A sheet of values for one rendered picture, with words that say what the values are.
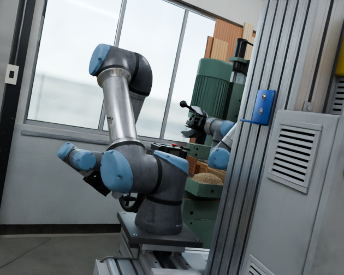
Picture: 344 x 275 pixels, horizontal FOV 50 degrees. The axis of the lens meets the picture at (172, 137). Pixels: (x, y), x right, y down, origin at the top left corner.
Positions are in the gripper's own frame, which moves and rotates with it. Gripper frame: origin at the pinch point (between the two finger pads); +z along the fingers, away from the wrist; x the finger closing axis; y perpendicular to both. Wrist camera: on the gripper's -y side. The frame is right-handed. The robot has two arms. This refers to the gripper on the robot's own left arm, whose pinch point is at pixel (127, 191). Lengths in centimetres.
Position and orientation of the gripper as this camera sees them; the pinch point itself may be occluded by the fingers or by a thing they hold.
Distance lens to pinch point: 166.7
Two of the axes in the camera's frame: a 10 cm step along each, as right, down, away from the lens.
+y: -6.0, 7.8, -1.9
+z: 6.4, 6.1, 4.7
